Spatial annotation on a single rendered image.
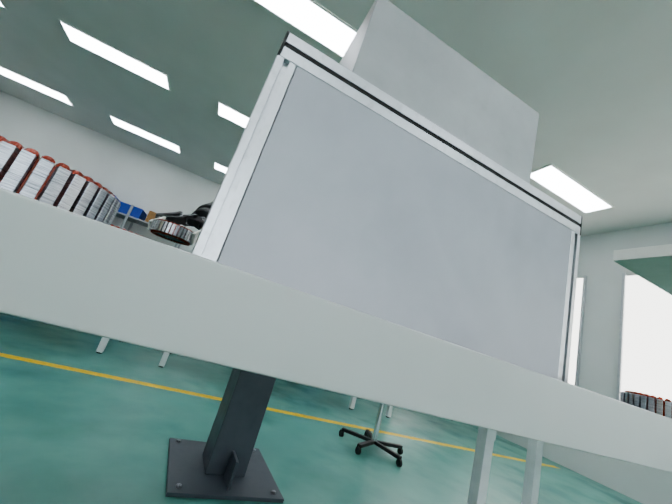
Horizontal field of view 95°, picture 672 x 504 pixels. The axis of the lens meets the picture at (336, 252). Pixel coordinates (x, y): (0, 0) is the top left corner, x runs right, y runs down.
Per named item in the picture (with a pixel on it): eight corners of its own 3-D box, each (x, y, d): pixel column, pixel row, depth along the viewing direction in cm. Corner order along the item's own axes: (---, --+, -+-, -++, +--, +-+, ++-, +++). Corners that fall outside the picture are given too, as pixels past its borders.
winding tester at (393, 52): (287, 171, 85) (310, 111, 90) (413, 230, 99) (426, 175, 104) (346, 81, 50) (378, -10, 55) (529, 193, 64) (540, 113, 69)
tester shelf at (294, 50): (242, 171, 83) (248, 157, 84) (437, 259, 105) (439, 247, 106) (277, 54, 43) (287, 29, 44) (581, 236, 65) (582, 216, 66)
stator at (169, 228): (159, 238, 89) (164, 226, 90) (197, 249, 89) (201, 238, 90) (139, 226, 78) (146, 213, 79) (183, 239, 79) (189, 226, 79)
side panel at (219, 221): (192, 282, 60) (250, 144, 68) (207, 287, 61) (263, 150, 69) (182, 271, 35) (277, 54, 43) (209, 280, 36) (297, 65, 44)
